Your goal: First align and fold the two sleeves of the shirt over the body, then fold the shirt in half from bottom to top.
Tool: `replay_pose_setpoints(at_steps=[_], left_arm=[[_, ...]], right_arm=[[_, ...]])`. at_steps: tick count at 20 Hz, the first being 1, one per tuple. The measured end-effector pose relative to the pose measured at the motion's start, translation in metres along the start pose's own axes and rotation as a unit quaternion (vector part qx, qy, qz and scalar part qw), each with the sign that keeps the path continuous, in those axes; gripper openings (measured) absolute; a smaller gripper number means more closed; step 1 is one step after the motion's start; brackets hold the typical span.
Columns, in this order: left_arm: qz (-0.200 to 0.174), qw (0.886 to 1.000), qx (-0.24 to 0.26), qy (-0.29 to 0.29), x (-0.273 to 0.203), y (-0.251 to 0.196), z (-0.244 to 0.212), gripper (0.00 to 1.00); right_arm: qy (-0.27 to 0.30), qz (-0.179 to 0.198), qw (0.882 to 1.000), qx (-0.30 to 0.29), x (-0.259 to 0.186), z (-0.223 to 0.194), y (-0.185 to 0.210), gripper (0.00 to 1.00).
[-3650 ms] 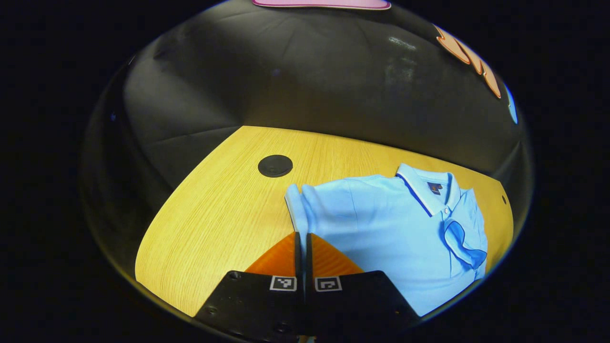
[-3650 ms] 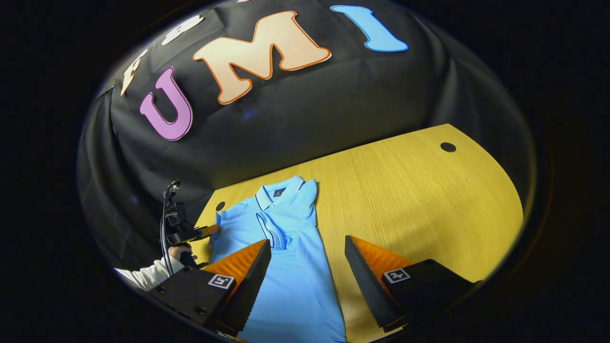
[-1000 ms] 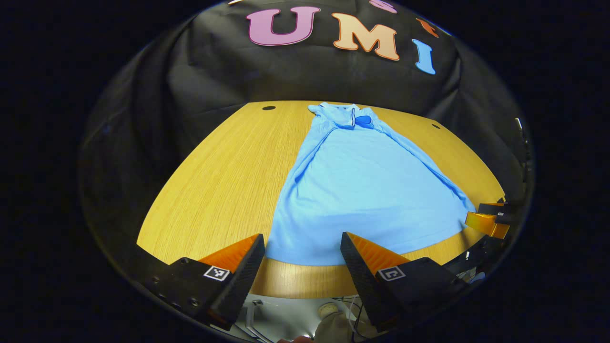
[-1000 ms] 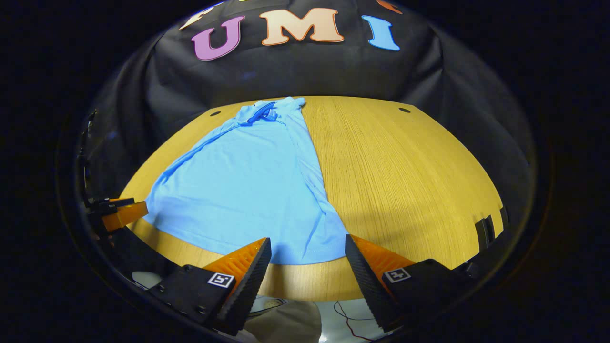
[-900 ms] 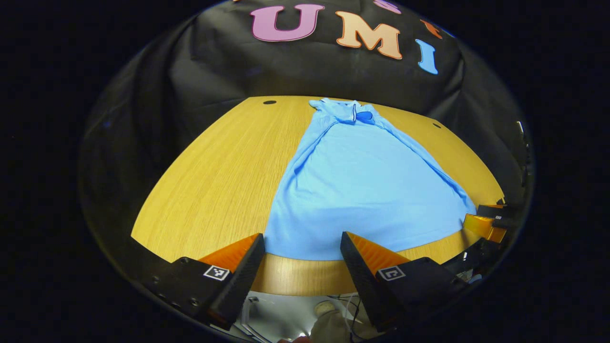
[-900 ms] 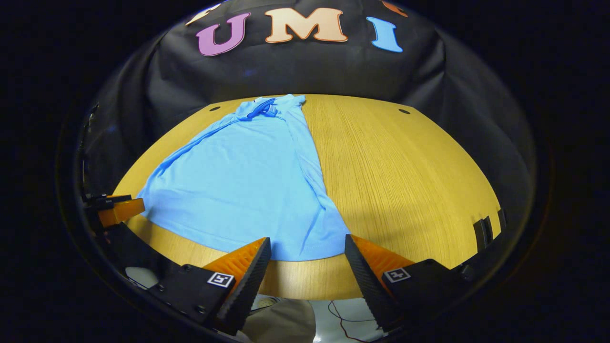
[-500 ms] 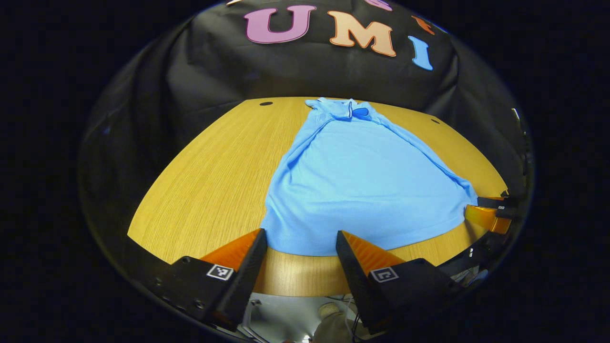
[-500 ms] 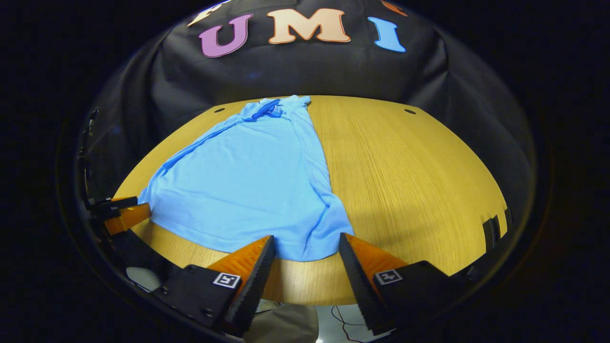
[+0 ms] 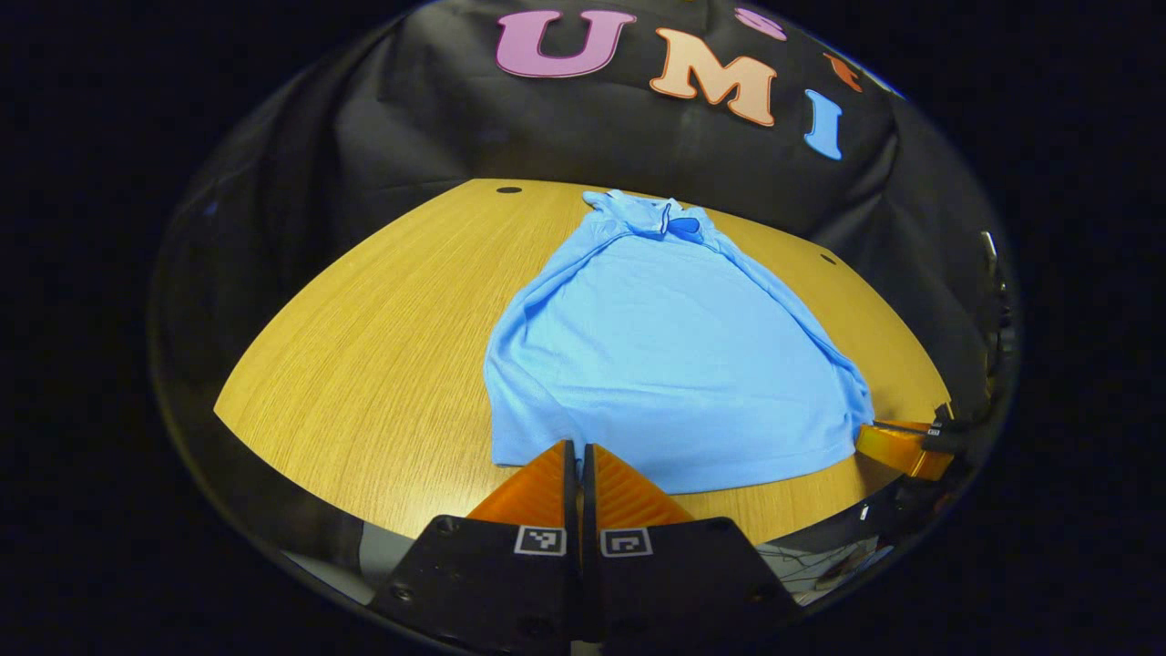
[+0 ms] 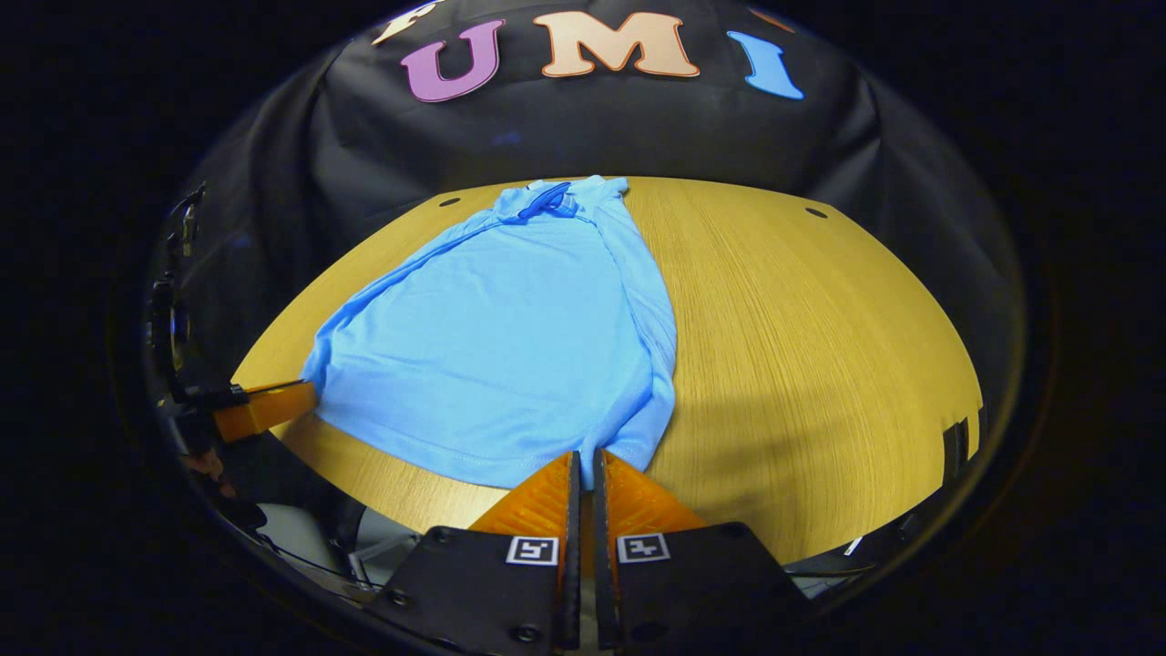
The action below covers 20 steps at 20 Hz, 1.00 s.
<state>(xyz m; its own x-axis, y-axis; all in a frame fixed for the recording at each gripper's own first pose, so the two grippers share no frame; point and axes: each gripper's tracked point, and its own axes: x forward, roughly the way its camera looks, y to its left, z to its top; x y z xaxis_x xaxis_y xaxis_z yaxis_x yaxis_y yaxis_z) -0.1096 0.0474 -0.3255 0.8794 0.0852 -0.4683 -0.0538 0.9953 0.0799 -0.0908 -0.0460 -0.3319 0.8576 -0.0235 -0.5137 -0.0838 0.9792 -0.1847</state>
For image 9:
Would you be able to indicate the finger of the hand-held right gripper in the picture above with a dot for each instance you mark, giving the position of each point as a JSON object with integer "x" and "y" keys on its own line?
{"x": 897, "y": 451}

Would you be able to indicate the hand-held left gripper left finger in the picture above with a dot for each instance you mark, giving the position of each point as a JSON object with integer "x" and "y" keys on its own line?
{"x": 510, "y": 583}

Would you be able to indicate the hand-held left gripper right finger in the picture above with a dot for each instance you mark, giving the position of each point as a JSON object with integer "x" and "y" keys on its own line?
{"x": 665, "y": 583}

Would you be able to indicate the light blue T-shirt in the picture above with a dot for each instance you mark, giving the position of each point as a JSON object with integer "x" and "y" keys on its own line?
{"x": 665, "y": 364}

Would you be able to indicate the black backdrop cloth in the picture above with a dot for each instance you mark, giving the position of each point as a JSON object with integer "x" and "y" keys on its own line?
{"x": 364, "y": 118}

